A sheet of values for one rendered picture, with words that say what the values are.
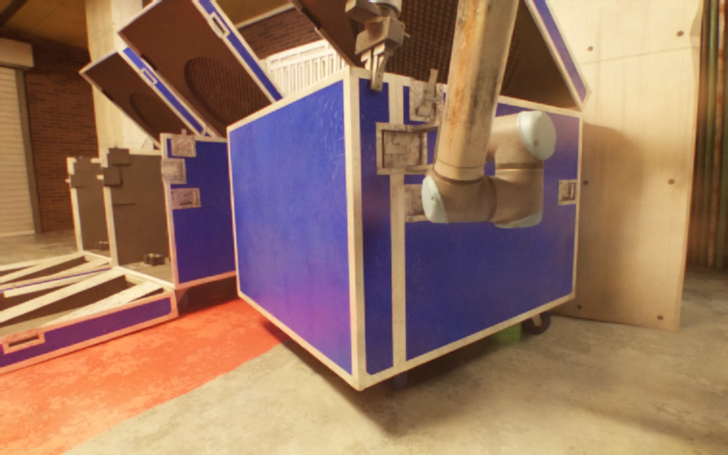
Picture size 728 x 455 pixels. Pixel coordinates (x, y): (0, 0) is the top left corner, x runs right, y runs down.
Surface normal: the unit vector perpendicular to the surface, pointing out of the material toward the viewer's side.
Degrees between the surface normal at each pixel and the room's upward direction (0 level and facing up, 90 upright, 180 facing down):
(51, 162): 90
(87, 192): 90
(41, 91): 90
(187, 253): 90
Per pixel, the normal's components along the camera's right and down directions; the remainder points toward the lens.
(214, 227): 0.80, 0.05
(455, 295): 0.58, 0.09
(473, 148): 0.14, 0.54
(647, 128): -0.54, 0.12
